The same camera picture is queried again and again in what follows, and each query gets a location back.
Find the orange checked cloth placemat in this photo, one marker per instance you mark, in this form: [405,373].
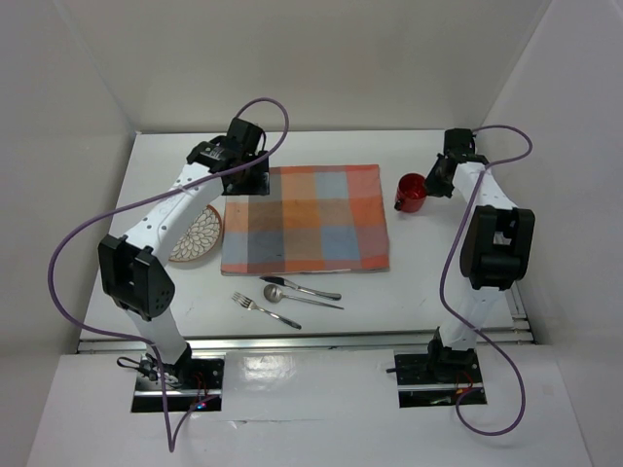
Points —
[316,218]

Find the silver table knife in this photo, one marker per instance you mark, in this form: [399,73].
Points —
[281,281]

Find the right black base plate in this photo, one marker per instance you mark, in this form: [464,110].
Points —
[414,370]

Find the aluminium frame rail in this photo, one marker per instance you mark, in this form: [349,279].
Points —
[517,335]
[516,301]

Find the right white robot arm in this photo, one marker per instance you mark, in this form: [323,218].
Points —
[456,334]

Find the silver spoon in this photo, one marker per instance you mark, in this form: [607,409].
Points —
[275,295]

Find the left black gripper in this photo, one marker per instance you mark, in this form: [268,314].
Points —
[259,185]

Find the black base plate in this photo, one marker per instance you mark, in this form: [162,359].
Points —
[414,370]
[203,374]

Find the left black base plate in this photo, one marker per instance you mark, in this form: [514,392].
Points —
[203,374]

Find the silver fork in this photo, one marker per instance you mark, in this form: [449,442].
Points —
[247,303]

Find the red mug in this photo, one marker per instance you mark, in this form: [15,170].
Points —
[410,194]

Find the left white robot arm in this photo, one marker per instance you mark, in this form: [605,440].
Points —
[132,266]

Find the aluminium frame rail right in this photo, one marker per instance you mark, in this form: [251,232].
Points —
[516,301]

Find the floral patterned ceramic plate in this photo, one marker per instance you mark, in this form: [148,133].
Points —
[200,241]

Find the aluminium frame rail front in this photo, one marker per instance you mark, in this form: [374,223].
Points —
[517,335]

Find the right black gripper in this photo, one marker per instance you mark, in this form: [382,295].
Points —
[432,187]

